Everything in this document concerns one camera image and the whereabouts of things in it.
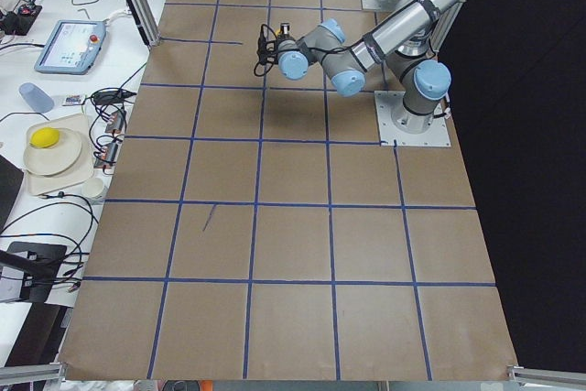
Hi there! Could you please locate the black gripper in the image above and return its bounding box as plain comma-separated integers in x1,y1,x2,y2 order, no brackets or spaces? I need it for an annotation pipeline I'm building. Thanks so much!
256,22,295,66

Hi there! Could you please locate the near teach pendant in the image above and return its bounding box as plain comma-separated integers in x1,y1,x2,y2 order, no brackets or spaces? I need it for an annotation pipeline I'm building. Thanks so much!
34,20,107,75

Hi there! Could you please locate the white paper cup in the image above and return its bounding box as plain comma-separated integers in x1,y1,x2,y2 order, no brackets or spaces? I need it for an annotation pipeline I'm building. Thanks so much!
81,178,108,204

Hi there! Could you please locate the blue plastic cup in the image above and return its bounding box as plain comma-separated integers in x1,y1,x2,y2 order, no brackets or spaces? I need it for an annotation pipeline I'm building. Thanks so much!
18,82,54,114

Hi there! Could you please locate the yellow lemon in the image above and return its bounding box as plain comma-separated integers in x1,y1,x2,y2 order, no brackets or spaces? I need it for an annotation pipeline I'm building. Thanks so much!
29,126,60,148

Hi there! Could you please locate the beige plate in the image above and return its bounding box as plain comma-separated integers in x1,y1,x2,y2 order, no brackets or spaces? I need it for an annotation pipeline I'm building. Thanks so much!
24,128,81,176

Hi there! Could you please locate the beige tray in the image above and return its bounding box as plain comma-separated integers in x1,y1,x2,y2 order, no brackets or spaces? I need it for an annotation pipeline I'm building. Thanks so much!
23,114,93,196

